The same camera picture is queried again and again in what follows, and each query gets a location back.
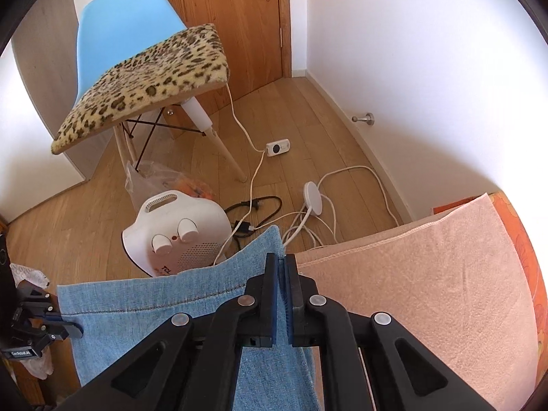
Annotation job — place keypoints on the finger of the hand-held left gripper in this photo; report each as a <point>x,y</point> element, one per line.
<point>64,327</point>

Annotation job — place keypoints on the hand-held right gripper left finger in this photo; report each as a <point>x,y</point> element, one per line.
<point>267,304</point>

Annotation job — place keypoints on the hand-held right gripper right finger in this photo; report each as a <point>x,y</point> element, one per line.
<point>295,304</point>

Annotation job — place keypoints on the light blue denim pants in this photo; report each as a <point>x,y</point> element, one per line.
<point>171,295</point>

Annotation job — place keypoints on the white fan heater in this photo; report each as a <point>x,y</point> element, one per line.
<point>188,239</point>

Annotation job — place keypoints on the white round disc device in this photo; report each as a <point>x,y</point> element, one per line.
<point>313,197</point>

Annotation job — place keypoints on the pink blanket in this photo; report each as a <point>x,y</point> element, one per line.
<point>406,274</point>

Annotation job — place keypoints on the white power strip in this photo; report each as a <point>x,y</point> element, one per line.
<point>278,147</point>

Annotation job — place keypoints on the clear plastic bag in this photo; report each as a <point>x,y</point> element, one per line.
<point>141,184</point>

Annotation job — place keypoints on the metal door stopper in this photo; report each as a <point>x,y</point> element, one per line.
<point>364,117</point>

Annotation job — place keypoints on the orange floral bed sheet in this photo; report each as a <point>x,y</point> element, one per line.
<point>524,244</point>

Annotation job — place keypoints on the light wood wardrobe panel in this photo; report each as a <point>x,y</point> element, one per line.
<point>47,72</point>

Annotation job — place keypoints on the leopard print cushion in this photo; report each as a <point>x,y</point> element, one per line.
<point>141,81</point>

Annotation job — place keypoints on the wooden door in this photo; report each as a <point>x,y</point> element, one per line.
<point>214,17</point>

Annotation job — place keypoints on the blue chair with wooden legs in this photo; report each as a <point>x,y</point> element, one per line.
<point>115,21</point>

